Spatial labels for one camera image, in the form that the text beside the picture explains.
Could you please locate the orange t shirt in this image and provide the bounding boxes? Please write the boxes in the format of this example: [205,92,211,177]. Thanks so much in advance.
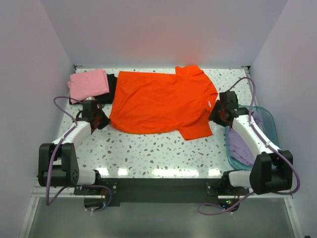
[109,66,218,140]

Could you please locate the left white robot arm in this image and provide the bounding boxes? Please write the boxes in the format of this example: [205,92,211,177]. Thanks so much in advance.
[37,100,110,194]

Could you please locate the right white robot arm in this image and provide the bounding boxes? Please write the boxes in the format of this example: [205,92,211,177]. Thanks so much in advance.
[209,91,293,195]

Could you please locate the folded black t shirt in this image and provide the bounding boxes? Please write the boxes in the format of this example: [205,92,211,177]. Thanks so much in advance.
[68,73,119,106]

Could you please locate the folded pink t shirt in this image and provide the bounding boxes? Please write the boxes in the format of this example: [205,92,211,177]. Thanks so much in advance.
[67,68,109,104]

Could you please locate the lavender t shirt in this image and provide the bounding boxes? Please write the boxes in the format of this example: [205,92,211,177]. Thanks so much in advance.
[228,127,255,167]

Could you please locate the teal plastic basket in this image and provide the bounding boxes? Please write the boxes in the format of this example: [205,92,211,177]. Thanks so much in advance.
[225,106,279,171]

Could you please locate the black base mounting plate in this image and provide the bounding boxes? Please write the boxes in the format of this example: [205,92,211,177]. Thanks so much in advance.
[74,177,250,208]

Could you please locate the aluminium frame rail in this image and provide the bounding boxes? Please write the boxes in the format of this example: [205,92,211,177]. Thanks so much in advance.
[32,177,293,199]

